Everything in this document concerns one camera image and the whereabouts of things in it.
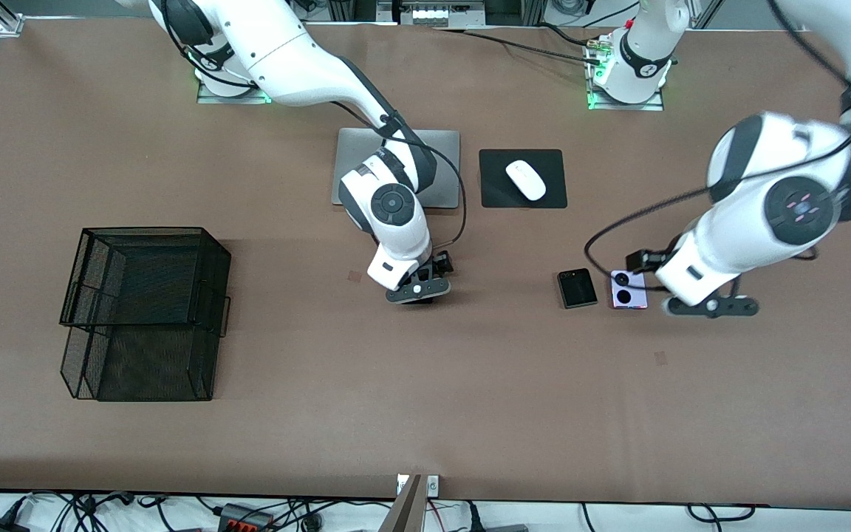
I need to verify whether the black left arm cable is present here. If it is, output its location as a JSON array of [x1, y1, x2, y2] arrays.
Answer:
[[585, 137, 851, 293]]

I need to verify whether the grey camera post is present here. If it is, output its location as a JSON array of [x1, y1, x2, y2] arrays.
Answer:
[[380, 474, 423, 532]]

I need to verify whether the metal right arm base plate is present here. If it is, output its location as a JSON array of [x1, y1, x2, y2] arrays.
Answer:
[[196, 74, 273, 105]]

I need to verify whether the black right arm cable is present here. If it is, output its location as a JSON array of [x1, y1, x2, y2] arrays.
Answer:
[[326, 100, 468, 256]]

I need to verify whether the long black table cable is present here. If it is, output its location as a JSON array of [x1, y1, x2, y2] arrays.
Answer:
[[431, 27, 604, 66]]

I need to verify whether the black mesh two-tier tray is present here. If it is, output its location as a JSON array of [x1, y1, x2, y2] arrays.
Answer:
[[59, 227, 233, 403]]

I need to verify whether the black mouse pad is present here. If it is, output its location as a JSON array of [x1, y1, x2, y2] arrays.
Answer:
[[479, 149, 568, 209]]

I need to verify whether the white computer mouse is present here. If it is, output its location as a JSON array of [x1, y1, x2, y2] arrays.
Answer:
[[505, 160, 547, 202]]

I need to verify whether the black orange power strip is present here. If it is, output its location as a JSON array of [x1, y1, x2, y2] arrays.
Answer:
[[217, 503, 276, 532]]

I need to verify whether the black flip phone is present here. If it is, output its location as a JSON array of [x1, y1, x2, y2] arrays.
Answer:
[[557, 268, 598, 310]]

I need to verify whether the metal equipment rack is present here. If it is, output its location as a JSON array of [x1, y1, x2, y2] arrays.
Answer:
[[326, 0, 548, 27]]

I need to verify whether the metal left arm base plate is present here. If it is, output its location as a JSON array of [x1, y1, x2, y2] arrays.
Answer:
[[587, 87, 666, 112]]

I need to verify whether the short black table cable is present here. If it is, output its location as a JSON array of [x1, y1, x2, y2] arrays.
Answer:
[[535, 23, 590, 47]]

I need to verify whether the lavender flip phone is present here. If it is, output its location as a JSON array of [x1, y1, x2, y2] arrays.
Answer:
[[610, 270, 649, 310]]

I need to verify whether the silver closed laptop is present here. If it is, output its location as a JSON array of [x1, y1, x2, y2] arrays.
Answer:
[[331, 128, 462, 210]]

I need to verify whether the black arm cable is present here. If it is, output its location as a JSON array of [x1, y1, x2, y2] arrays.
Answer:
[[326, 100, 468, 256], [585, 137, 851, 293]]

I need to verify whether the black looped floor cable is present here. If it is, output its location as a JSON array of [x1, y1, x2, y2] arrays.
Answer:
[[686, 503, 756, 523]]

